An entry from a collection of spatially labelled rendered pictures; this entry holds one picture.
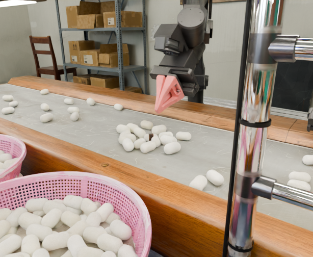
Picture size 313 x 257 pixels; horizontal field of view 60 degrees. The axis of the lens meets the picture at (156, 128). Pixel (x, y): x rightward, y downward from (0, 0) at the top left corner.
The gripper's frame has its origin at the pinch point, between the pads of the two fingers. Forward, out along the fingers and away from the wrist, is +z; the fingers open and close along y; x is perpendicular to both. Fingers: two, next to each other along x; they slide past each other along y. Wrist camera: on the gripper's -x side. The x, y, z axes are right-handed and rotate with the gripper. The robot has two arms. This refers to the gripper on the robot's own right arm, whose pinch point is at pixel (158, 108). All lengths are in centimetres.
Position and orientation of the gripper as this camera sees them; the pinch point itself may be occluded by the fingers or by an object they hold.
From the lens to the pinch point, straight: 58.8
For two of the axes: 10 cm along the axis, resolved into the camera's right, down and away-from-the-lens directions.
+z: -4.5, 8.2, -3.5
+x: 3.9, 5.3, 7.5
